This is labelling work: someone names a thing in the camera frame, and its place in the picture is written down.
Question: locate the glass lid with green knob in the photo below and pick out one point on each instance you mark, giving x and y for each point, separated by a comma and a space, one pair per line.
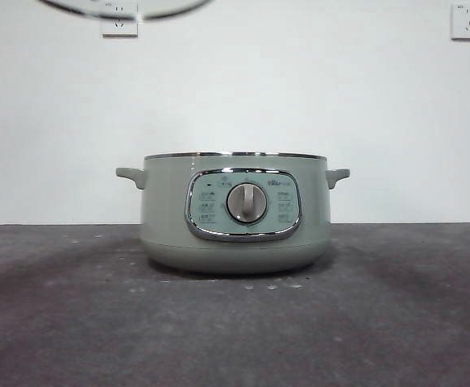
138, 15

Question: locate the sage green electric pot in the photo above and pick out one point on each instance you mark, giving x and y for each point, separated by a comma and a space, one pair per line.
166, 225

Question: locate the white wall socket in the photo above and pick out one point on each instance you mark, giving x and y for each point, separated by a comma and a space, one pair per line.
467, 22
119, 29

